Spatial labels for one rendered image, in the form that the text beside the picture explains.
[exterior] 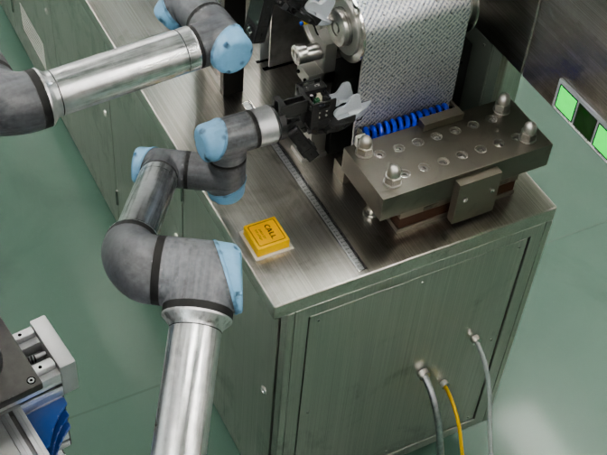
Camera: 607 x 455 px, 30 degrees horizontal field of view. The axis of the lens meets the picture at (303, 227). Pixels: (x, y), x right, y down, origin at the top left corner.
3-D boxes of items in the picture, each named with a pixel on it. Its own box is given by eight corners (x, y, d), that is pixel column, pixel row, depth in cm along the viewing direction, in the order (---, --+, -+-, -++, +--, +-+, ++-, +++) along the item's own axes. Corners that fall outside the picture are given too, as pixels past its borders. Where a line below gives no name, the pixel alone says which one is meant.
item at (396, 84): (352, 132, 231) (361, 60, 217) (450, 102, 239) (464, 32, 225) (353, 133, 230) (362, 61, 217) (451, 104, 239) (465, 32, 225)
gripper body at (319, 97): (340, 98, 216) (284, 115, 211) (337, 132, 222) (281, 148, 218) (322, 75, 220) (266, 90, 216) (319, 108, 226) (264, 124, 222)
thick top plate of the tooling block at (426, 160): (340, 169, 230) (343, 146, 226) (503, 117, 244) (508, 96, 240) (379, 221, 221) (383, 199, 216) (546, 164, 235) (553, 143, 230)
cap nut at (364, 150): (351, 149, 226) (353, 133, 222) (367, 144, 227) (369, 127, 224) (360, 161, 223) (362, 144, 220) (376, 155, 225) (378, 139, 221)
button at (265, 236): (242, 234, 226) (242, 226, 224) (274, 223, 228) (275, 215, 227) (257, 257, 222) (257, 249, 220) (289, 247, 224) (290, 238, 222)
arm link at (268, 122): (261, 155, 216) (243, 129, 221) (283, 149, 218) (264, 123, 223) (262, 126, 211) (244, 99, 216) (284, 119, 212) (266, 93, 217)
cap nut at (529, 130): (515, 134, 232) (519, 118, 228) (529, 130, 233) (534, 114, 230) (525, 146, 229) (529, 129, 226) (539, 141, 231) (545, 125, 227)
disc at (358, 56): (323, 34, 227) (329, -28, 216) (325, 33, 227) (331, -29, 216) (359, 78, 218) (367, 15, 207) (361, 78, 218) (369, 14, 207)
